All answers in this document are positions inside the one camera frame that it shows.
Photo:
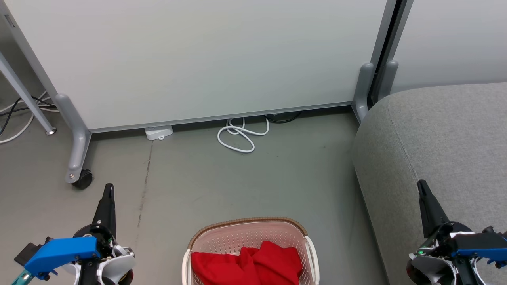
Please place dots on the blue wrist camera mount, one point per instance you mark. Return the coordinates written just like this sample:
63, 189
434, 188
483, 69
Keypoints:
483, 245
59, 253

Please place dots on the red cloth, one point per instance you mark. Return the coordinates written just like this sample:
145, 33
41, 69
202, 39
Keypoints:
218, 269
277, 261

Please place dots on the grey partition foot without caster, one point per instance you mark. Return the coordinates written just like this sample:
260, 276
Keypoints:
362, 89

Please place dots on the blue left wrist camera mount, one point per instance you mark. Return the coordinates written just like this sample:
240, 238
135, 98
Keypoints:
59, 253

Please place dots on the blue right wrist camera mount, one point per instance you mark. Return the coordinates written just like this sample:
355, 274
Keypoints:
483, 245

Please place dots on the white laundry basket brown rim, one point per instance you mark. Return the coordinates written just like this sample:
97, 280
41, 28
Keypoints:
237, 237

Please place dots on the short grey partition foot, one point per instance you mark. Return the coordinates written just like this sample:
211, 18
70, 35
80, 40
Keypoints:
389, 79

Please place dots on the grey fabric sofa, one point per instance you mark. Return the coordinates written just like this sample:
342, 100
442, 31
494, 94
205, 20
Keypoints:
435, 158

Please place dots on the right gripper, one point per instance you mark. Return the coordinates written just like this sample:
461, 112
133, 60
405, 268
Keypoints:
431, 269

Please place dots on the grey metal table leg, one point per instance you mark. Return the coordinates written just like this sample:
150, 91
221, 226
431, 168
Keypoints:
23, 93

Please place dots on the black caster wheel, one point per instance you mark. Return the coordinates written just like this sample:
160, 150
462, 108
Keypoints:
84, 180

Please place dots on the white power adapter box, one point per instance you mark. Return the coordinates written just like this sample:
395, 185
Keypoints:
158, 132

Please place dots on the narrow white partition panel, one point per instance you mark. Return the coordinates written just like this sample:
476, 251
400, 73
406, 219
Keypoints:
455, 39

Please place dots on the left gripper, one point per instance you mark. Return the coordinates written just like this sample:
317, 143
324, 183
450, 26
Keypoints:
115, 269

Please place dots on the white partition panel grey frame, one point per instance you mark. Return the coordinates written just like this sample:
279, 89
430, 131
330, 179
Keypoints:
198, 59

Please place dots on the grey partition foot with caster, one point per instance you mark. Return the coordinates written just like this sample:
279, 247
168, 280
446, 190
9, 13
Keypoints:
77, 130

